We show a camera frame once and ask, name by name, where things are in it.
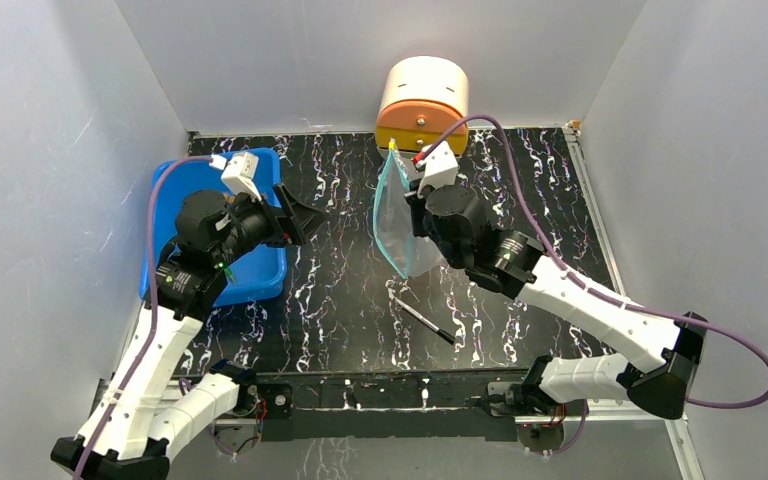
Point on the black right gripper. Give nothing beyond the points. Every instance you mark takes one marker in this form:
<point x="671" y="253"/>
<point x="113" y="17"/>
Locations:
<point x="416" y="216"/>

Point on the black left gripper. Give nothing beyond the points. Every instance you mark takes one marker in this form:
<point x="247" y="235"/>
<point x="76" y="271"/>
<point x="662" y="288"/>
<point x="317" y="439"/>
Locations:
<point x="297" y="227"/>

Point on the clear zip top bag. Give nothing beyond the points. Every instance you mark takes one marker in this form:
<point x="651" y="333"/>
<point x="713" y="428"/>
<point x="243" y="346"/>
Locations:
<point x="409" y="255"/>

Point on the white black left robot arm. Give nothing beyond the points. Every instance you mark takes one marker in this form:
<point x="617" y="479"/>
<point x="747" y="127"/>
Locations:
<point x="128" y="436"/>

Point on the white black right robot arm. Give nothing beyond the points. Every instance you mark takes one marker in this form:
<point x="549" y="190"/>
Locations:
<point x="654" y="361"/>

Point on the blue plastic bin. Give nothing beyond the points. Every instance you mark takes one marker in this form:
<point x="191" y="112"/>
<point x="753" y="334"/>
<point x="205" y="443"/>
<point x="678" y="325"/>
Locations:
<point x="259" y="274"/>

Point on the green chili pepper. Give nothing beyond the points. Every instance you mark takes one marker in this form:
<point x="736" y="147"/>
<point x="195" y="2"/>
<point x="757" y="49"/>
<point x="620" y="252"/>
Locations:
<point x="229" y="274"/>

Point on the black and white pen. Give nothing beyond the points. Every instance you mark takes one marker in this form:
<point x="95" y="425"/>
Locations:
<point x="443" y="334"/>

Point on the pastel mini drawer cabinet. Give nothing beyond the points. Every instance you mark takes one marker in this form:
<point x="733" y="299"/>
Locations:
<point x="423" y="96"/>

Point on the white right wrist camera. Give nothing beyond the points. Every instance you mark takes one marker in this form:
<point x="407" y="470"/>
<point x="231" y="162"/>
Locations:
<point x="438" y="168"/>

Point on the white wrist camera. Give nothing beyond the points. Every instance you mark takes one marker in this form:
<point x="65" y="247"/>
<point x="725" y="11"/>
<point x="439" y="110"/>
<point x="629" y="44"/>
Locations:
<point x="438" y="168"/>
<point x="237" y="174"/>

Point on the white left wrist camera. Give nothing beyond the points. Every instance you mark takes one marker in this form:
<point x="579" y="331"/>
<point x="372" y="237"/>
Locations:
<point x="237" y="174"/>

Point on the aluminium frame rail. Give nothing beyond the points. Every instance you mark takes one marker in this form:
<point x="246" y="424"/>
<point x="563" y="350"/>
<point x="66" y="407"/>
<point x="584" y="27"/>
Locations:
<point x="430" y="405"/>

